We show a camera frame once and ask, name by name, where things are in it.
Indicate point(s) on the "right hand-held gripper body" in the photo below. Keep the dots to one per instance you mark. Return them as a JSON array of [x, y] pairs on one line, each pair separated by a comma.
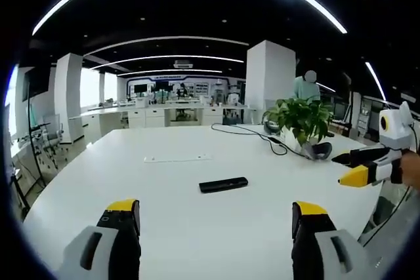
[[393, 129]]

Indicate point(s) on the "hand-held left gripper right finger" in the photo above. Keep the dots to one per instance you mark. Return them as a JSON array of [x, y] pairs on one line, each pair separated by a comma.
[[320, 244]]

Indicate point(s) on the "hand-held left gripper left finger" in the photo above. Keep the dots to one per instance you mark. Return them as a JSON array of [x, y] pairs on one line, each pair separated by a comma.
[[108, 244]]

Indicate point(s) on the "black remote control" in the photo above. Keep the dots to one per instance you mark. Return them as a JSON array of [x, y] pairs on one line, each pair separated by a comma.
[[223, 185]]

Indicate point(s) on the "person's right hand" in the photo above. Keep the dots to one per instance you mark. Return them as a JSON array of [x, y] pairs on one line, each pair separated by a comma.
[[411, 170]]

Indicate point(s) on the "green potted plant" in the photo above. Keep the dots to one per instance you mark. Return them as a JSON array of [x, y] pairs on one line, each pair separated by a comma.
[[300, 117]]

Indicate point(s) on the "white plant pot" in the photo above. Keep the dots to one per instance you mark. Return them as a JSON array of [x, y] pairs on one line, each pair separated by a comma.
[[290, 138]]

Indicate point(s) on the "grey round device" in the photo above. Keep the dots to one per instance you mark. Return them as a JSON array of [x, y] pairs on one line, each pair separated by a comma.
[[271, 126]]

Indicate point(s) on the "white square pillar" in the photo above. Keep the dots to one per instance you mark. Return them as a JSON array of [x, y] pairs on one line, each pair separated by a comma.
[[68, 96], [269, 76]]

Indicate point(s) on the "grey office chair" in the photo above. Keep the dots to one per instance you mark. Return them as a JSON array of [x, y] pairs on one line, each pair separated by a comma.
[[54, 132]]

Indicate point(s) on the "black tripod stand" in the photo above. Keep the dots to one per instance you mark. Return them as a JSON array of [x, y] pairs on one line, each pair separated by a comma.
[[34, 142]]

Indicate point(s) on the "white long workbench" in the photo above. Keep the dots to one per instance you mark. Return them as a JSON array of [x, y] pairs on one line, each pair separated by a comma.
[[157, 112]]

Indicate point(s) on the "ceiling air conditioner vent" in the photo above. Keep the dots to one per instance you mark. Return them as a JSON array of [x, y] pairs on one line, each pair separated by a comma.
[[182, 63]]

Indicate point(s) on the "wall-mounted black monitor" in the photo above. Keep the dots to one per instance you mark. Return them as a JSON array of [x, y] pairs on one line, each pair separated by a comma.
[[35, 81]]

